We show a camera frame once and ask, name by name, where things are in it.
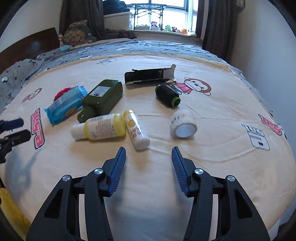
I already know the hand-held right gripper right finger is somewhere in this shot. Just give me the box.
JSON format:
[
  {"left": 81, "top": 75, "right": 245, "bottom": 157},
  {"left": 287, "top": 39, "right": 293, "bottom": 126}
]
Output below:
[{"left": 171, "top": 146, "right": 271, "bottom": 241}]

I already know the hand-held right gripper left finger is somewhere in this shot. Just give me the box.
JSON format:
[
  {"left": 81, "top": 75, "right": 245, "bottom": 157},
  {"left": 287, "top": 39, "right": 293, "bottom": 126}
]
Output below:
[{"left": 25, "top": 146, "right": 127, "bottom": 241}]

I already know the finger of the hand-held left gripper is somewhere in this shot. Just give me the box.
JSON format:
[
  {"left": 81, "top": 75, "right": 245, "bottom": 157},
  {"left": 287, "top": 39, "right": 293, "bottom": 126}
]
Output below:
[
  {"left": 0, "top": 118, "right": 24, "bottom": 133},
  {"left": 0, "top": 129, "right": 31, "bottom": 164}
]

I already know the small white yellow tube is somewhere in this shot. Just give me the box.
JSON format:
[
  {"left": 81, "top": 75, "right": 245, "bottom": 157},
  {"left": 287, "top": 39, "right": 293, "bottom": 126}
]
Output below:
[{"left": 123, "top": 110, "right": 151, "bottom": 151}]

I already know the large yellow tube white cap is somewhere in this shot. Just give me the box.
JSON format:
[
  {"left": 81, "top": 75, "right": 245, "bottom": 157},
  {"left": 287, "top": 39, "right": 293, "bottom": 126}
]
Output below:
[{"left": 71, "top": 113, "right": 126, "bottom": 141}]

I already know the white tape roll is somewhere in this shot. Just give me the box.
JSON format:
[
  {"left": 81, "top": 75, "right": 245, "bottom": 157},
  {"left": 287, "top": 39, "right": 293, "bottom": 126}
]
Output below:
[{"left": 171, "top": 108, "right": 198, "bottom": 138}]

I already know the blue wipes packet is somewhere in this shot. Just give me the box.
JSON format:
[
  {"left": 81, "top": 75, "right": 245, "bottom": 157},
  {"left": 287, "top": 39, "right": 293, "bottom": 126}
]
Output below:
[{"left": 44, "top": 86, "right": 89, "bottom": 126}]

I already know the dark green bottle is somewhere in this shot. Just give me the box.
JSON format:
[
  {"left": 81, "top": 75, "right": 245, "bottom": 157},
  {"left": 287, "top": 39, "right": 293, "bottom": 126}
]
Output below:
[{"left": 77, "top": 79, "right": 124, "bottom": 124}]

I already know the black thread spool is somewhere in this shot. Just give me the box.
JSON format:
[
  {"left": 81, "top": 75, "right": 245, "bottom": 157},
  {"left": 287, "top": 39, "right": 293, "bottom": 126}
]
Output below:
[{"left": 155, "top": 84, "right": 181, "bottom": 108}]

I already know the black carton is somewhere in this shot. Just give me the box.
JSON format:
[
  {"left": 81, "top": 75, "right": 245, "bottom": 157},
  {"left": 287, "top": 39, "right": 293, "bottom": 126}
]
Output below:
[{"left": 124, "top": 64, "right": 176, "bottom": 86}]

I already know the cream printed blanket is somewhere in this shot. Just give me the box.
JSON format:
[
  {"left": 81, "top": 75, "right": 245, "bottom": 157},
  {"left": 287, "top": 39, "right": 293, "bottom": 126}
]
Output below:
[{"left": 0, "top": 53, "right": 289, "bottom": 234}]

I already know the grey printed pillow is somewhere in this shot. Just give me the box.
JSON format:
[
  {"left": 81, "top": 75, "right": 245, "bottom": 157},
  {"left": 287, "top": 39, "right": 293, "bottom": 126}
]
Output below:
[{"left": 0, "top": 59, "right": 44, "bottom": 106}]

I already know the yellow fluffy towel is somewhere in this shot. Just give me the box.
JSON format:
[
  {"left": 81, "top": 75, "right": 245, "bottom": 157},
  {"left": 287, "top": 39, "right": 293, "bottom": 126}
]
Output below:
[{"left": 0, "top": 188, "right": 31, "bottom": 234}]

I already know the dark wooden headboard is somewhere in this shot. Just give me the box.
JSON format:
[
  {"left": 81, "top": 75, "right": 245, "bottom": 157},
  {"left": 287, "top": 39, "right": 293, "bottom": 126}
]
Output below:
[{"left": 0, "top": 27, "right": 61, "bottom": 75}]

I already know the bear print plush cushion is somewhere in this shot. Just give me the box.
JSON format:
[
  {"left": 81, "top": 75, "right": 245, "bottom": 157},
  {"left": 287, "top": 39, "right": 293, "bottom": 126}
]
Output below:
[{"left": 62, "top": 20, "right": 89, "bottom": 47}]

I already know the dark green cushion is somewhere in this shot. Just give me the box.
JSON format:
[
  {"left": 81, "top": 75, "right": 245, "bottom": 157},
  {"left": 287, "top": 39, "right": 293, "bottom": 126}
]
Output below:
[{"left": 81, "top": 24, "right": 97, "bottom": 42}]

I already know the dark curtain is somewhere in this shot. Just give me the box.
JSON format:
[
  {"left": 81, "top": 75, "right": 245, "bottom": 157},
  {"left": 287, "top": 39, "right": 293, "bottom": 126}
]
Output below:
[
  {"left": 196, "top": 0, "right": 237, "bottom": 62},
  {"left": 60, "top": 0, "right": 137, "bottom": 41}
]

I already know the white storage box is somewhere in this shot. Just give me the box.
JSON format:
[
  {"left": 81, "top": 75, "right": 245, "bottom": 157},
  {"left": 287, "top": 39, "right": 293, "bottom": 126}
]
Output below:
[{"left": 103, "top": 11, "right": 134, "bottom": 30}]

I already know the dark bundled cloth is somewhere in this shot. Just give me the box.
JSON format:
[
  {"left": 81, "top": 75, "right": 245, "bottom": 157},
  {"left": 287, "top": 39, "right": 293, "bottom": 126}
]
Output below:
[{"left": 103, "top": 0, "right": 131, "bottom": 15}]

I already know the window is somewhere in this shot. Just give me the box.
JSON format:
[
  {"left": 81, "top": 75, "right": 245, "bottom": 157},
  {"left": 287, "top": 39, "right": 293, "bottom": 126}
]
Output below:
[{"left": 102, "top": 0, "right": 199, "bottom": 33}]

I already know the black folding rack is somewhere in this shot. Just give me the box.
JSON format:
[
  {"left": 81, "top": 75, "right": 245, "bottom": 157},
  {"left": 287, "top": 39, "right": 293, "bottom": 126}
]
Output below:
[{"left": 130, "top": 3, "right": 167, "bottom": 30}]

